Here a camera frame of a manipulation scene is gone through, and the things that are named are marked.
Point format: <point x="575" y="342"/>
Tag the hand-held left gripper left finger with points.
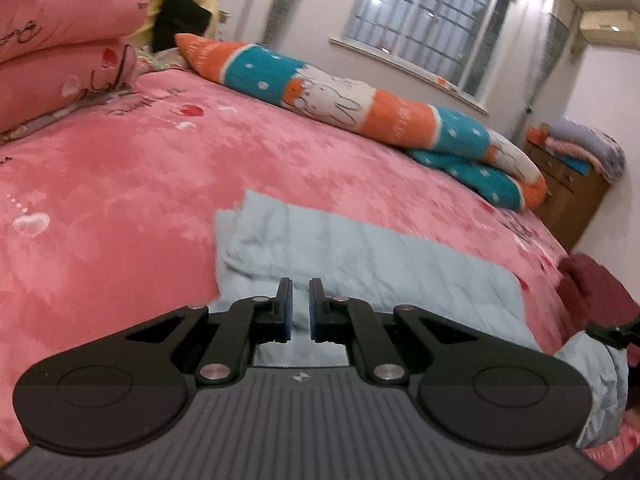
<point x="286" y="312"/>

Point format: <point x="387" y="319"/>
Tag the red box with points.
<point x="535" y="136"/>

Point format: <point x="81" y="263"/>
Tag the folded pink towel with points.
<point x="565" y="149"/>

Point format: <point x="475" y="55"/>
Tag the folded pink quilt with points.
<point x="60" y="20"/>

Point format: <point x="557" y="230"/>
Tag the small orange item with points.
<point x="443" y="81"/>

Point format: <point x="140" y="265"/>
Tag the wall air conditioner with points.
<point x="607" y="25"/>

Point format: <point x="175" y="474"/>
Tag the black cloth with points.
<point x="177" y="20"/>

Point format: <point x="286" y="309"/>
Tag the light blue down jacket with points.
<point x="375" y="260"/>

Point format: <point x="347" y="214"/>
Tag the maroon garment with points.
<point x="595" y="290"/>

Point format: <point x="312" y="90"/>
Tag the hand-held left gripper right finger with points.
<point x="314" y="310"/>

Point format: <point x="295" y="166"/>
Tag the wooden cabinet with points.
<point x="570" y="200"/>

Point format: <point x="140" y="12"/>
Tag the blue flat item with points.
<point x="577" y="164"/>

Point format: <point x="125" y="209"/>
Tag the rolled rabbit-print quilt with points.
<point x="400" y="115"/>

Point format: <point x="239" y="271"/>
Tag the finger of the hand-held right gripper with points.
<point x="617" y="334"/>

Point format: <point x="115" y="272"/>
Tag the barred window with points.
<point x="425" y="10"/>

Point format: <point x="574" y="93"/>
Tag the folded grey patterned blanket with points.
<point x="600" y="150"/>

